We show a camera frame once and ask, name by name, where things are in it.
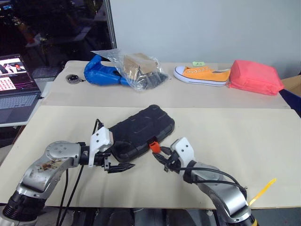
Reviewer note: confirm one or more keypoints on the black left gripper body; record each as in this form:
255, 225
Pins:
102, 160

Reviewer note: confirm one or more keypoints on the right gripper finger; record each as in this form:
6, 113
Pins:
167, 151
161, 159

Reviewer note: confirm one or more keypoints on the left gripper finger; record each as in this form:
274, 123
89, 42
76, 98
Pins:
120, 167
121, 145

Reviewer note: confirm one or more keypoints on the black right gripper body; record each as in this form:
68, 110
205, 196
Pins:
174, 164

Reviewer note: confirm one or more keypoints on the black hard case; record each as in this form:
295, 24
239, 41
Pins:
143, 127

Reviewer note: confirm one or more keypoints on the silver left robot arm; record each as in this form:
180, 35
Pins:
47, 164

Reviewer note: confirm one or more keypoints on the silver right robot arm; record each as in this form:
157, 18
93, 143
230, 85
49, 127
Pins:
225, 195

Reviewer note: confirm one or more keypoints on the blue plastic bag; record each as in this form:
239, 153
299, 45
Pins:
101, 74

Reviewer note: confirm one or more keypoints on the clear plastic bag with contents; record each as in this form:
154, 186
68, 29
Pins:
138, 70

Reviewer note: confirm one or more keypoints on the small round metal tin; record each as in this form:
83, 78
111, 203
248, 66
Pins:
72, 78

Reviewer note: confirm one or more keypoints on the orange canvas sneaker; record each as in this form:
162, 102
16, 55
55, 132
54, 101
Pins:
202, 75

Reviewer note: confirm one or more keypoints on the yellow tape strip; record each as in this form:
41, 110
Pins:
263, 190

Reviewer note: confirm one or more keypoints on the green sticky note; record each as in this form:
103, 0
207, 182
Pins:
198, 63

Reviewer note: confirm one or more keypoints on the open grey laptop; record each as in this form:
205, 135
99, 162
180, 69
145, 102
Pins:
16, 99

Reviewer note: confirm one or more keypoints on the pink fabric pouch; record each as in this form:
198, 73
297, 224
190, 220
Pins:
254, 77

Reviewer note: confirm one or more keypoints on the brown cardboard box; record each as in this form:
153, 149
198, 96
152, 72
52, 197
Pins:
292, 83

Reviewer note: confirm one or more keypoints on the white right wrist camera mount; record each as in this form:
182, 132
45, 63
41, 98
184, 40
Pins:
184, 150

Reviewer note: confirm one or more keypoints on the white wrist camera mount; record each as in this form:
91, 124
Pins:
101, 139
184, 150

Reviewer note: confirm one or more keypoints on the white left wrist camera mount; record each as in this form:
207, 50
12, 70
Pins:
101, 139

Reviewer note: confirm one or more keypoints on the silver metal post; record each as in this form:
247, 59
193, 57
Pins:
111, 23

